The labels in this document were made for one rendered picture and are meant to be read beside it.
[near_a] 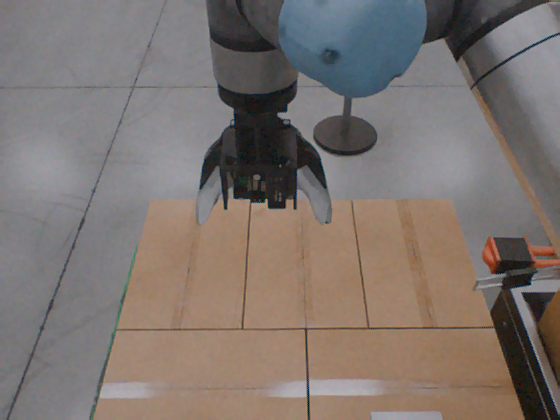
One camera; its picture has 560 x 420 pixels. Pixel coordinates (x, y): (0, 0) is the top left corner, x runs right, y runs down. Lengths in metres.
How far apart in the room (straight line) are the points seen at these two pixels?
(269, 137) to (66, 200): 2.66
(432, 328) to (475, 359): 0.15
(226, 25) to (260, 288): 1.42
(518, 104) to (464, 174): 2.81
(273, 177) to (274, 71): 0.10
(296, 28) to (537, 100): 0.16
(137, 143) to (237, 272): 1.73
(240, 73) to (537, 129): 0.22
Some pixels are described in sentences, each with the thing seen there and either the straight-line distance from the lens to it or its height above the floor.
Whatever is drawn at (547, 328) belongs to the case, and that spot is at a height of 0.60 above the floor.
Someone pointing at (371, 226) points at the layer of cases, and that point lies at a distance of 1.98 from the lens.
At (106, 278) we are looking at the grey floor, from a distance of 2.63.
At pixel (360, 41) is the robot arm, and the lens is 0.30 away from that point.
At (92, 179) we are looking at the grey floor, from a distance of 3.19.
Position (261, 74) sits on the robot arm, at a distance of 0.43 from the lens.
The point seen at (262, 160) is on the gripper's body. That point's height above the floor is 1.66.
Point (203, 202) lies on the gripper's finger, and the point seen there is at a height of 1.57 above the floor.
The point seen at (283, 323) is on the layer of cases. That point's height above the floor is 0.54.
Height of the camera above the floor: 1.96
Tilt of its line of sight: 45 degrees down
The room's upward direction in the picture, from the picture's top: straight up
